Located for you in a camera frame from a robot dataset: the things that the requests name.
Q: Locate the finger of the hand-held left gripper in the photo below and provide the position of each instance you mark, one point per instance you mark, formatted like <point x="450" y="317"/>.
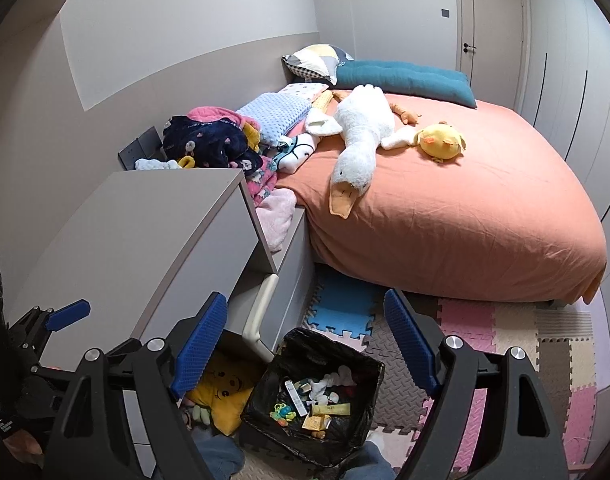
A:
<point x="67" y="314"/>

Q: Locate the green orange teether toy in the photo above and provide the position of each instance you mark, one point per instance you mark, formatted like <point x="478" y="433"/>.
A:
<point x="284" y="412"/>

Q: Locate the cream soft toy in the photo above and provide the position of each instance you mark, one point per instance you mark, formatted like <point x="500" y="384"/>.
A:
<point x="342" y="375"/>

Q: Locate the light blue blanket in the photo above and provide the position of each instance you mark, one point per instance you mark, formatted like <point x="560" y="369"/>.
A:
<point x="275" y="115"/>

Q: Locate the yellow printed pouch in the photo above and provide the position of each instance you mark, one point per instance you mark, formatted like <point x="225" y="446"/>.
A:
<point x="315" y="425"/>

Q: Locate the foam puzzle floor mats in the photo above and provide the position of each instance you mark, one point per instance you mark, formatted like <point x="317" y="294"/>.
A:
<point x="465" y="320"/>

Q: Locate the person's left hand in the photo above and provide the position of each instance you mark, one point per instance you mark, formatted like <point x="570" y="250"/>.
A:
<point x="25" y="450"/>

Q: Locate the pink towel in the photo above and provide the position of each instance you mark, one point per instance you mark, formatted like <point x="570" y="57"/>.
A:
<point x="215" y="115"/>

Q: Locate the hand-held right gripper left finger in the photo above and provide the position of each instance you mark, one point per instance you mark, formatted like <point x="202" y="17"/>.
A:
<point x="200" y="345"/>

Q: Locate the grey door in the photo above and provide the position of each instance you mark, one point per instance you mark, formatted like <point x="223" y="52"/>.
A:
<point x="490" y="35"/>

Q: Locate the small plush toy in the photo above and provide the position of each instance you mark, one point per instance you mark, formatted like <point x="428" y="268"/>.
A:
<point x="197" y="414"/>

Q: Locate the navy printed blanket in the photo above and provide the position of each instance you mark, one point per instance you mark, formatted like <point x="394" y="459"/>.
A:
<point x="205" y="142"/>

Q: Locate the white goose plush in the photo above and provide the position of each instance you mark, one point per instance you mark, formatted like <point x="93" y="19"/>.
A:
<point x="360" y="130"/>

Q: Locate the yellow tissue packet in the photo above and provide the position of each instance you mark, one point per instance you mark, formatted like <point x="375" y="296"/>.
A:
<point x="332" y="410"/>

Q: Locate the yellow smiling plush pillow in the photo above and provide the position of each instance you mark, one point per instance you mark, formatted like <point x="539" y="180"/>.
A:
<point x="225" y="385"/>

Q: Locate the light pink fluffy blanket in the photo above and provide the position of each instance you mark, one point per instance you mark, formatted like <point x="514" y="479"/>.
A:
<point x="277" y="215"/>

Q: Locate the white panda plush toy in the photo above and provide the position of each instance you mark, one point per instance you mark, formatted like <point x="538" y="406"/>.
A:
<point x="297" y="152"/>

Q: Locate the grey bedside cabinet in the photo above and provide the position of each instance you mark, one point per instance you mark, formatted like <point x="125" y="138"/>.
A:
<point x="292" y="280"/>

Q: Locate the pink patterned blanket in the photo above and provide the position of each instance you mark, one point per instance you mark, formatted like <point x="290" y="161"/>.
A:
<point x="262" y="180"/>

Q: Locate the yellow duck plush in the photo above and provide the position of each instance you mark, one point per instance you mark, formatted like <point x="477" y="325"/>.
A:
<point x="440" y="142"/>

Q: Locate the person's leg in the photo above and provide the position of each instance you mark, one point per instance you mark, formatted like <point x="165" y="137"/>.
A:
<point x="370" y="465"/>
<point x="217" y="460"/>

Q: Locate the light blue small cloth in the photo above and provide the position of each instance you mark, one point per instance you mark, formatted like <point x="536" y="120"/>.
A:
<point x="155" y="164"/>

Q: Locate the bed with orange sheet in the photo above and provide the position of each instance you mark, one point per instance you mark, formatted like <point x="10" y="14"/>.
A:
<point x="460" y="210"/>

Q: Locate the teal cushion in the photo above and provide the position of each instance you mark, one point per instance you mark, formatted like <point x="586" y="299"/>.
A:
<point x="405" y="77"/>

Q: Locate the trash bin with black bag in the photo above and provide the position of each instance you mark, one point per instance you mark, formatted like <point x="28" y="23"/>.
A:
<point x="355" y="440"/>

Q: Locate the long white cardboard box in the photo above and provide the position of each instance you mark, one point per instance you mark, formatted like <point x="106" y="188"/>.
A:
<point x="295" y="397"/>

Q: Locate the yellow corn plush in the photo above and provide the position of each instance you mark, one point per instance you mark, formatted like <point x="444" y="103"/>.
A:
<point x="322" y="100"/>

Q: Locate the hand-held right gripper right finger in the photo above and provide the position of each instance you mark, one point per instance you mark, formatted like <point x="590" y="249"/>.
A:
<point x="410" y="345"/>

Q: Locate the person's left leg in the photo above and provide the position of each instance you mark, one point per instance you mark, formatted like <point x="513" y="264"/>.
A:
<point x="217" y="460"/>

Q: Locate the white polka dot cloth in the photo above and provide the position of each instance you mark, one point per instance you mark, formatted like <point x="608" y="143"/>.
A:
<point x="302" y="92"/>

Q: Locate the grey wardrobe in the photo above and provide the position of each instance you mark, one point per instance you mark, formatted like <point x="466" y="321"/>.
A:
<point x="575" y="85"/>

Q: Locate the person's right leg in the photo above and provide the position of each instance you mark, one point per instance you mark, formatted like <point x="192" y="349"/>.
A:
<point x="370" y="465"/>

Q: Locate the checked pillow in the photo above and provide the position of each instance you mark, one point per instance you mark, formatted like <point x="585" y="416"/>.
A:
<point x="312" y="62"/>

